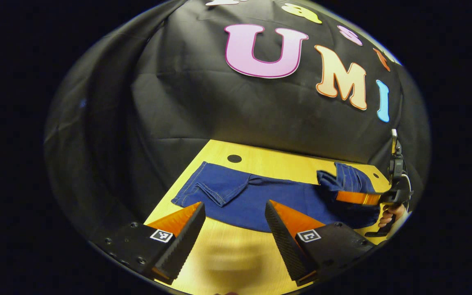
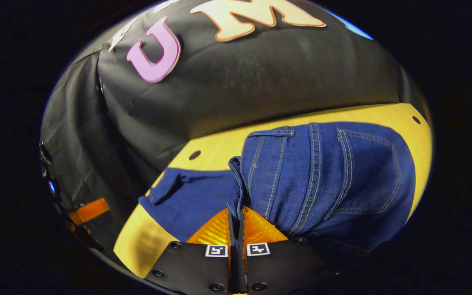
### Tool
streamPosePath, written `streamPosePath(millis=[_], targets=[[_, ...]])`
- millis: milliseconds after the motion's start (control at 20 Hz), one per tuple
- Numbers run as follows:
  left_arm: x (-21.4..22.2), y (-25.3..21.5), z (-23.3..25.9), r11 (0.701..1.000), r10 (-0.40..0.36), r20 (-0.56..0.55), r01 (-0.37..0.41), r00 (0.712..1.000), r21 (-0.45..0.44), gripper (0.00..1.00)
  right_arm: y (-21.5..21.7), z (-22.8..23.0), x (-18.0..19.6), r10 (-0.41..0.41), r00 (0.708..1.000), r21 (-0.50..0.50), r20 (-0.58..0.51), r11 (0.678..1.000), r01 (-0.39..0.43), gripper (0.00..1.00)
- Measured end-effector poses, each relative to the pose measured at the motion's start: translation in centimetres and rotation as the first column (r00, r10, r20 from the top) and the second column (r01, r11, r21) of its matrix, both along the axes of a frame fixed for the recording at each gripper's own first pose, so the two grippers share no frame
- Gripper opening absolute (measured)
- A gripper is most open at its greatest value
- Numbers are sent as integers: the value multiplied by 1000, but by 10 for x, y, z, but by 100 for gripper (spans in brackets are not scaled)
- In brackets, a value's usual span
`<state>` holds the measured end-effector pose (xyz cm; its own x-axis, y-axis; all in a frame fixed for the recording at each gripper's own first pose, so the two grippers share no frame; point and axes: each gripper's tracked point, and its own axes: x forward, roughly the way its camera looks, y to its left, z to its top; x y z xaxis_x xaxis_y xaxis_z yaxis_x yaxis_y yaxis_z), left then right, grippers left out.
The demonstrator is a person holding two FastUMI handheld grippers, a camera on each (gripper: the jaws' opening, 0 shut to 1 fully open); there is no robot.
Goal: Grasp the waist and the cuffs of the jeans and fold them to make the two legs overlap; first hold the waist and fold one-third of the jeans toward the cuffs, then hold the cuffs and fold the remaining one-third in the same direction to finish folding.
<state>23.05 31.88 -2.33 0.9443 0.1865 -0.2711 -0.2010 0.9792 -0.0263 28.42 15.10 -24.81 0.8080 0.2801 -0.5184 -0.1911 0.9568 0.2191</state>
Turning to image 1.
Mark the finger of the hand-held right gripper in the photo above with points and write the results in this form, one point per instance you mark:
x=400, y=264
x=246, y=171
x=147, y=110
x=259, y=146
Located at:
x=359, y=198

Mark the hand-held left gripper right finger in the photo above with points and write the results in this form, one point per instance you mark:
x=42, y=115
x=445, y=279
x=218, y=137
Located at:
x=285, y=241

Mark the blue denim jeans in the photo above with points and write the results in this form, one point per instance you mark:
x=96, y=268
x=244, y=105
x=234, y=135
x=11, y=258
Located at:
x=260, y=200

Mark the black backdrop cloth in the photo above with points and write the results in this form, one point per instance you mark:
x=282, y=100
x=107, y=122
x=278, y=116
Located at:
x=219, y=106

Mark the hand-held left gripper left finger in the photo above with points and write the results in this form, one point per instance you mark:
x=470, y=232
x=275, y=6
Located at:
x=184, y=237

